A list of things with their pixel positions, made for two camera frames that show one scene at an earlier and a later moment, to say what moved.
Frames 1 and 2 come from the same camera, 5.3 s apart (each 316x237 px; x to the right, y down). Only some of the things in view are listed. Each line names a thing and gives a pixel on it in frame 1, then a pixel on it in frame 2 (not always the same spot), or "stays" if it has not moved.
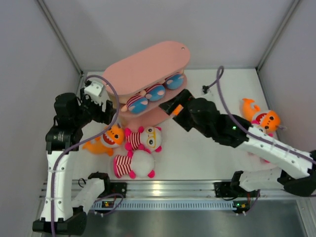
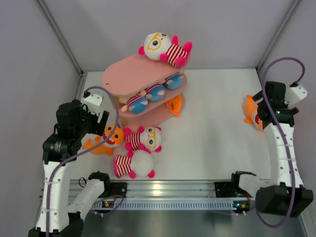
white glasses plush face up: (149, 139) stays
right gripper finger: (172, 104) to (264, 113)
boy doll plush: (153, 93) stays
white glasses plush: (257, 159) to (159, 46)
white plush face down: (140, 164) stays
